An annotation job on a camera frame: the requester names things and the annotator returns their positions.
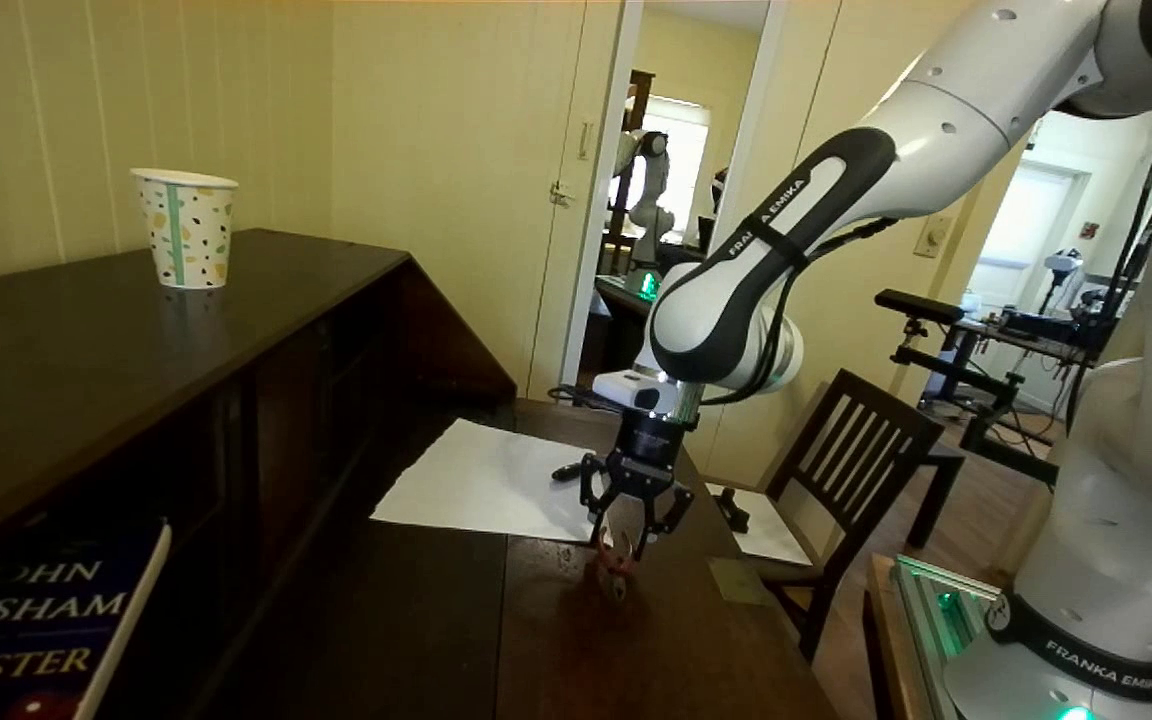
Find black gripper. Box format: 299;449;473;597
577;411;691;558

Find red handled pliers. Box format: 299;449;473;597
595;531;638;600

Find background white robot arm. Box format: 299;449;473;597
611;130;676;268

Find robot base table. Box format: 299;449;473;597
865;550;1017;720

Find black marker pen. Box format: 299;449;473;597
551;463;585;479

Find white sheet of paper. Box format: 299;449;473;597
373;420;592;541

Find white paper on chair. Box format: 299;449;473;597
709;485;807;564

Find dark wooden chair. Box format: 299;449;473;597
758;369;966;661

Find dark wooden desk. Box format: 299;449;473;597
0;228;834;720

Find cream door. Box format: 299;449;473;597
332;0;623;394

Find polka dot paper cup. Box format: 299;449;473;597
133;166;236;293

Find John Grisham book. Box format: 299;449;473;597
0;521;171;720

